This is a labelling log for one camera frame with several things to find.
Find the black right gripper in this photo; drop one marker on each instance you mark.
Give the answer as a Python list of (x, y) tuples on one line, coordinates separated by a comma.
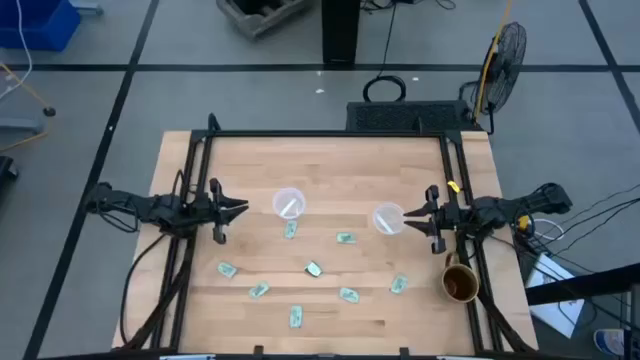
[(445, 216)]

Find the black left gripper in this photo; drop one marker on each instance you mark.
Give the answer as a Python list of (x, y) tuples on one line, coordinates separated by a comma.
[(217, 215)]

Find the green sweetener packet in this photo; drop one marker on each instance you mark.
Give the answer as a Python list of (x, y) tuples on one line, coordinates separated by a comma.
[(259, 289), (227, 270), (313, 269), (290, 229), (346, 238), (399, 284), (296, 316), (349, 295)]

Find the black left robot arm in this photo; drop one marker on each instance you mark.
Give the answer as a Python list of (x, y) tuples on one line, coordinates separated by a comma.
[(150, 207)]

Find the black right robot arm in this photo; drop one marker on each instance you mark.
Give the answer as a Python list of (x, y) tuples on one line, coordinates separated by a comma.
[(525, 202)]

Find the clear plastic bin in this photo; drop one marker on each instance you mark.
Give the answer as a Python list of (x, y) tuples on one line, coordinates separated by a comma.
[(397, 227), (298, 196)]

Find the white sweetener packet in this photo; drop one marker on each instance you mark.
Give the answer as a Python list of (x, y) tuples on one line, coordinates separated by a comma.
[(288, 207), (384, 219)]

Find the yellow tag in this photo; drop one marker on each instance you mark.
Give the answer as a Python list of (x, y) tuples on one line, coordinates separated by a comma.
[(453, 186)]

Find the brown ceramic mug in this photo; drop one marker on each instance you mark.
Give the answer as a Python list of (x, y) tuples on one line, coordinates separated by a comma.
[(460, 285)]

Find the yellow connector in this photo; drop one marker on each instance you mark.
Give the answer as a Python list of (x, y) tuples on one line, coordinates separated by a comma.
[(523, 222)]

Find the black mesh case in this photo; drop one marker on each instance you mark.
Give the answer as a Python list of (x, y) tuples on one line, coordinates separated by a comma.
[(400, 117)]

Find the white box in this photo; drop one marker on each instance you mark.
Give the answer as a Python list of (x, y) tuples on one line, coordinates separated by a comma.
[(555, 310)]

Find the black floor fan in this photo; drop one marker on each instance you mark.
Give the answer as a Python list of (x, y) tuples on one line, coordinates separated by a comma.
[(505, 60)]

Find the black beam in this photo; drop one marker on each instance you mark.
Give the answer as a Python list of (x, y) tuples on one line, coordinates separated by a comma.
[(590, 285)]

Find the grey moulded crate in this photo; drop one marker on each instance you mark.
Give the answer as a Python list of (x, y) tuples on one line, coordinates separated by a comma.
[(255, 20)]

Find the black tower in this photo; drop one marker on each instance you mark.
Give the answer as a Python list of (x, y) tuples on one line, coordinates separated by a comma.
[(340, 30)]

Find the black round floor base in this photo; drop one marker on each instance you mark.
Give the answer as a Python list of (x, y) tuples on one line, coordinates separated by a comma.
[(49, 111)]

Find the person's shoe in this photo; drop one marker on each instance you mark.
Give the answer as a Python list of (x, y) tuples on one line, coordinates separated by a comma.
[(607, 342)]

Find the blue plastic bin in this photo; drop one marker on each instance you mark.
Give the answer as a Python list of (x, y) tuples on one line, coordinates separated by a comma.
[(35, 25)]

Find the black table frame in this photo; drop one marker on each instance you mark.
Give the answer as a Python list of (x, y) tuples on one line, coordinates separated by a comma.
[(325, 134)]

